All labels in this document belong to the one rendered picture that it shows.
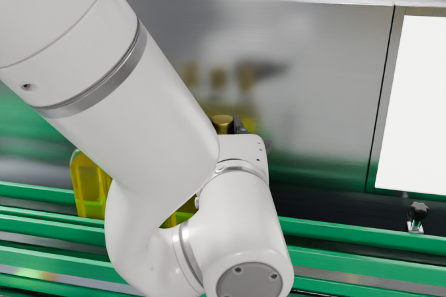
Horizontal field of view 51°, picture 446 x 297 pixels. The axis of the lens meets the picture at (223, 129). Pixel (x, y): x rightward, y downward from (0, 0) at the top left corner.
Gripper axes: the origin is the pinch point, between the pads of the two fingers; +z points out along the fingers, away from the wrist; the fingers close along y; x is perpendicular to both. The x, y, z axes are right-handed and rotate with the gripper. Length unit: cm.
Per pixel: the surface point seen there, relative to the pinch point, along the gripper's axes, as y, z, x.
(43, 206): -34.2, 14.8, -23.0
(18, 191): -38.6, 15.8, -19.9
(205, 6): -1.8, 14.3, 15.4
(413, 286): 28.8, -11.3, -22.7
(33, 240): -33.3, 4.6, -22.9
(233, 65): 2.9, 12.9, 5.8
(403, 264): 26.7, -10.9, -18.5
